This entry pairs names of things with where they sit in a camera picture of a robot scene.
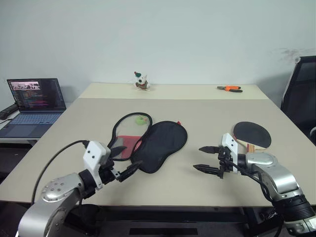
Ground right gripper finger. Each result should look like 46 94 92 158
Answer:
198 146 220 155
193 163 220 176

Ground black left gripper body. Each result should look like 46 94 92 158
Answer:
98 153 124 185

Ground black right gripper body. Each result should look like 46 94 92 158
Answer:
217 146 235 180

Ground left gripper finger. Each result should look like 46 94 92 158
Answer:
109 146 128 159
118 160 144 183

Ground black rubber table tennis paddle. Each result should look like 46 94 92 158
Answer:
232 121 272 154

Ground black racket cover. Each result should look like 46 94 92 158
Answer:
110 112 189 174

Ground black table underframe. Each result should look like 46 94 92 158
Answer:
98 205 250 237

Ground white plush dog toy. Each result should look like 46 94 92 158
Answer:
133 71 152 91

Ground blue open laptop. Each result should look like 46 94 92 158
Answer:
0 78 67 139

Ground black mesh office chair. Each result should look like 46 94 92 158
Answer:
280 55 316 146

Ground black bar-shaped device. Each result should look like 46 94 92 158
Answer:
0 103 19 120

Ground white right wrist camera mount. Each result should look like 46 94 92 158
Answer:
221 132 241 175

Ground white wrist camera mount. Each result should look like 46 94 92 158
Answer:
82 140 112 190
221 132 241 175

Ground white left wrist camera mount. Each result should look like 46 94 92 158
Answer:
82 140 112 190

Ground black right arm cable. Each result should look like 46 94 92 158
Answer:
229 160 275 203

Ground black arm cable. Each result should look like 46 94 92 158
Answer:
229 160 275 203
31 140 89 205

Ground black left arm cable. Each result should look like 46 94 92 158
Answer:
31 140 89 205

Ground orange handled pliers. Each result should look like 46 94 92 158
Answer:
217 85 243 93

